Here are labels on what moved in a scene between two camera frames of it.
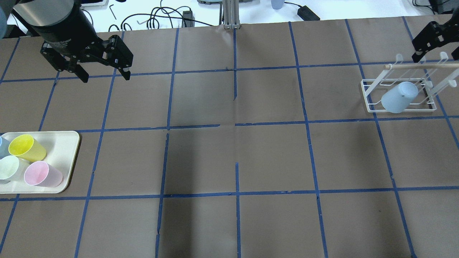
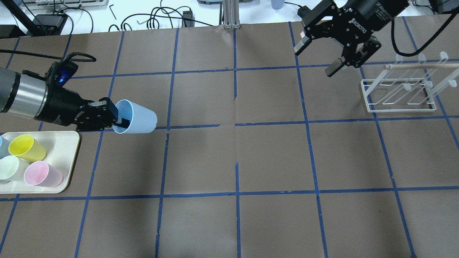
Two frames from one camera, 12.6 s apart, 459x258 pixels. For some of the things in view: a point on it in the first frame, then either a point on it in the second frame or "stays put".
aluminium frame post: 231,14 stays put
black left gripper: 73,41 → 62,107
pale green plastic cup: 12,167 stays put
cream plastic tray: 61,147 stays put
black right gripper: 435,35 → 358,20
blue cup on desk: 277,4 stays put
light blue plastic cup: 397,100 → 142,120
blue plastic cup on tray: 4,145 stays put
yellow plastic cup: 25,147 stays put
